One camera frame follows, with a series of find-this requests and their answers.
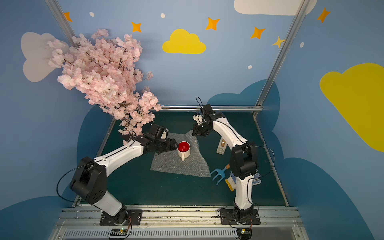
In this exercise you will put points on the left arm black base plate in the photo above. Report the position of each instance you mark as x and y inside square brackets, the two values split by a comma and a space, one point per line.
[132, 216]

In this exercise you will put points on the right aluminium frame post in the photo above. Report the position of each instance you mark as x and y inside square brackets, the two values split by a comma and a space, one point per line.
[292, 32]

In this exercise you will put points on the controller circuit board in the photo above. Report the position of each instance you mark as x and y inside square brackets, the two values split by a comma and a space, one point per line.
[244, 234]
[118, 234]

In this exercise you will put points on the aluminium frame post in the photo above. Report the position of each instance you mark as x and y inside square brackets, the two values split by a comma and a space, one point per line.
[292, 32]
[64, 24]

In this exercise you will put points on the left controller circuit board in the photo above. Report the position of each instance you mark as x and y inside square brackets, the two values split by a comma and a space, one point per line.
[118, 234]

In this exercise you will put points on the right floor edge rail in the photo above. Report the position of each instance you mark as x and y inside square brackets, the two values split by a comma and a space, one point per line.
[272, 159]

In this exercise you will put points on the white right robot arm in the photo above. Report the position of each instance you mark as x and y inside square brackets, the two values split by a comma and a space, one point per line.
[243, 160]

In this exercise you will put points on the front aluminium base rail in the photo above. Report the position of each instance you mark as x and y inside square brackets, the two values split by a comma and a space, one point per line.
[179, 223]

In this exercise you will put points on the white tape dispenser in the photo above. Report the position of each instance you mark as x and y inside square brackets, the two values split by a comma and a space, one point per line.
[222, 146]

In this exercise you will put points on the pink cherry blossom tree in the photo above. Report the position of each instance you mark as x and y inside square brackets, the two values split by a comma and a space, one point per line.
[105, 71]

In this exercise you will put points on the clear bubble wrap sheet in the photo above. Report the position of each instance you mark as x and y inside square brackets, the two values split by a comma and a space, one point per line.
[170, 162]

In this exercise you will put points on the left aluminium frame post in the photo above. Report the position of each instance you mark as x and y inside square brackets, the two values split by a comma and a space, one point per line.
[64, 24]

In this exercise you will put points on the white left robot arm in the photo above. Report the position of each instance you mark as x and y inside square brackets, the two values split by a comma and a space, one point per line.
[90, 178]

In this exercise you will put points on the right controller circuit board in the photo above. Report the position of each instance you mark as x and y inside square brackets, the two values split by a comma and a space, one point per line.
[244, 234]

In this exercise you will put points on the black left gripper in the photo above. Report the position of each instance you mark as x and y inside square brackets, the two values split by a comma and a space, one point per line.
[167, 145]

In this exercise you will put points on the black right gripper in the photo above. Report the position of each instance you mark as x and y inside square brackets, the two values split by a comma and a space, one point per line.
[199, 129]

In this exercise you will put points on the white mug red inside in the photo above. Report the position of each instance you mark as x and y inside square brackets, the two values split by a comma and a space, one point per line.
[184, 150]

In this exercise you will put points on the blue hand rake wooden handle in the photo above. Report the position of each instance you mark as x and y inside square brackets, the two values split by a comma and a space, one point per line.
[220, 173]

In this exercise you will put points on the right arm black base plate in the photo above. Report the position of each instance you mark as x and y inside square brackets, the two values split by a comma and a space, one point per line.
[239, 217]

